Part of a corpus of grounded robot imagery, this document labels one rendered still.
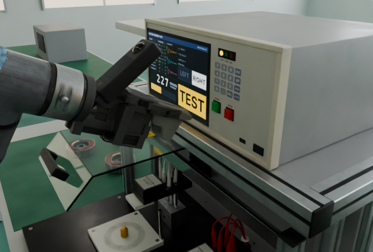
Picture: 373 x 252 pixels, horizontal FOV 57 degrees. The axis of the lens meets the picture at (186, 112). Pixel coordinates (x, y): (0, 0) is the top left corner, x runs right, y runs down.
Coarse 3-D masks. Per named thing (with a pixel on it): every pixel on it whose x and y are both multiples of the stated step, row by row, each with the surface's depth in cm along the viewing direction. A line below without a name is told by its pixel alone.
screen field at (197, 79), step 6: (180, 66) 73; (180, 72) 74; (186, 72) 72; (192, 72) 70; (180, 78) 74; (186, 78) 72; (192, 78) 70; (198, 78) 68; (204, 78) 67; (198, 84) 69; (204, 84) 67
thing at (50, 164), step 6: (42, 150) 74; (48, 150) 75; (42, 156) 73; (48, 156) 71; (54, 156) 75; (48, 162) 70; (54, 162) 69; (48, 168) 69; (54, 168) 67; (60, 168) 68; (54, 174) 67; (60, 174) 68; (66, 174) 68
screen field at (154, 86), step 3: (153, 84) 86; (153, 87) 86; (156, 87) 85; (159, 87) 83; (156, 90) 85; (159, 90) 84; (162, 90) 82; (165, 90) 81; (162, 93) 83; (165, 93) 81; (168, 93) 80; (171, 93) 79; (168, 96) 80; (171, 96) 79; (174, 96) 78; (174, 99) 78
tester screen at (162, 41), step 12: (156, 36) 80; (168, 48) 76; (180, 48) 72; (192, 48) 68; (204, 48) 65; (156, 60) 82; (168, 60) 77; (180, 60) 73; (192, 60) 69; (204, 60) 65; (156, 72) 83; (168, 72) 78; (204, 72) 66; (156, 84) 85; (180, 84) 75; (192, 84) 71; (204, 120) 70
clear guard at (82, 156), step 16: (48, 144) 82; (64, 144) 77; (80, 144) 76; (96, 144) 76; (112, 144) 76; (144, 144) 76; (160, 144) 76; (176, 144) 76; (64, 160) 73; (80, 160) 69; (96, 160) 69; (112, 160) 69; (128, 160) 69; (144, 160) 70; (48, 176) 74; (80, 176) 66; (96, 176) 65; (64, 192) 67; (80, 192) 64; (64, 208) 64
